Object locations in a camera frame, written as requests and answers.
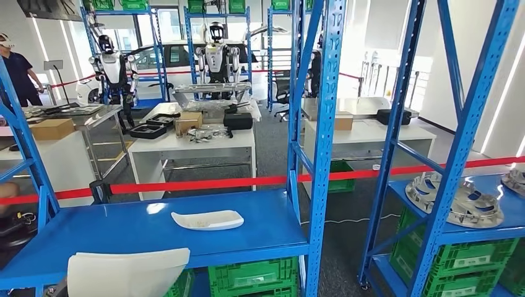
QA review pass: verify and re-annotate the white car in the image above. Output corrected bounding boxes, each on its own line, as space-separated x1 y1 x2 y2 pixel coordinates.
75 38 260 105

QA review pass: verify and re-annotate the white plastic car part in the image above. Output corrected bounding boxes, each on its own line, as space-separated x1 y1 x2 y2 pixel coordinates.
170 209 245 231
66 247 192 297

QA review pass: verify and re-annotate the black hanging car panel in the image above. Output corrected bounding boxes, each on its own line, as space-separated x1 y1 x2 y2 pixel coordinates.
15 0 84 22

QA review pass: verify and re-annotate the clear bag of parts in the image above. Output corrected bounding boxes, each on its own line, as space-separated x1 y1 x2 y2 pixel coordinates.
185 124 235 144

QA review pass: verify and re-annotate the silver wheel cover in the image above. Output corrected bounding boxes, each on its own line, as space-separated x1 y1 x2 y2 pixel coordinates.
404 171 506 230
500 165 525 200

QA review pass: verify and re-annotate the black office chair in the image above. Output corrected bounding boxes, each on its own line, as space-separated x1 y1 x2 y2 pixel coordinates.
273 69 293 123

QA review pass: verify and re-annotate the black foam tray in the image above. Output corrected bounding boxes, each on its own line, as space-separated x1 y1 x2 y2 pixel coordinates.
145 113 181 127
129 123 168 140

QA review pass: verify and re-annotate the black hand tool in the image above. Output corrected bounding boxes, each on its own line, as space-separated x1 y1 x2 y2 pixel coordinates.
223 101 252 114

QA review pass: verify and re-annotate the black hard case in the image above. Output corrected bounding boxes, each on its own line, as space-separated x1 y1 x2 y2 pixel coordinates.
375 108 412 126
222 112 254 132

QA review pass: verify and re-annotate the black-headed humanoid robot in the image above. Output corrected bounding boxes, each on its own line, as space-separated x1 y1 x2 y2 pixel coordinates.
87 34 141 129

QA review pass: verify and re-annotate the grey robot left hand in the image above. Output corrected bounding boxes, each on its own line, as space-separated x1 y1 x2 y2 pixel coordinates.
44 277 70 297

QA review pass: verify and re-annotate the red barrier belt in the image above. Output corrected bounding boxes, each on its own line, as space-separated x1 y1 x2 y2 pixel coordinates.
0 155 525 207
51 69 365 89

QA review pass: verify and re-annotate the black round stool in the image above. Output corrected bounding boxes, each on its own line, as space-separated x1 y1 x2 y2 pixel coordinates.
0 211 38 252

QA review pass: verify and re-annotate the black-topped stanchion post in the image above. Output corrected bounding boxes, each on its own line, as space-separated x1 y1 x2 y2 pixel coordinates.
89 179 113 205

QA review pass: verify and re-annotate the clear plastic wrap sheet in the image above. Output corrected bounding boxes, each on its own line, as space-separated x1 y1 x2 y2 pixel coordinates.
182 98 263 123

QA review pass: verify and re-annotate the white floor cable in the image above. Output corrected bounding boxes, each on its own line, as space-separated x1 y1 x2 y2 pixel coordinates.
300 212 402 226

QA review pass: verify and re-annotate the black flat car panel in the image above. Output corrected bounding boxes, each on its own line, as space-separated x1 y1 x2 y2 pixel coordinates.
24 103 104 119

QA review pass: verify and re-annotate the white-headed humanoid robot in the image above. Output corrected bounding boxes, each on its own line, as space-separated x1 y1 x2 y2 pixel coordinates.
194 21 243 100

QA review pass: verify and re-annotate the white table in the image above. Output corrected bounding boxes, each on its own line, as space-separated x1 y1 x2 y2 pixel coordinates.
128 126 258 202
302 118 437 200
0 130 97 209

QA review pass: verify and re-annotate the blue steel shelf rack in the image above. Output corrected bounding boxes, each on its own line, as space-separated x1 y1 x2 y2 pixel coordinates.
183 6 254 101
79 6 170 105
266 4 319 112
358 0 525 297
0 0 348 297

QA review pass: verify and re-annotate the grey sign stand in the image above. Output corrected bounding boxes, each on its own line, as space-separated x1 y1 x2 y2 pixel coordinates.
43 59 71 106

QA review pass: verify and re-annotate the cardboard box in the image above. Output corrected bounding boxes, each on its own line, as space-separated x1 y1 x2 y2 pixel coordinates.
334 111 355 132
173 111 204 137
28 118 76 142

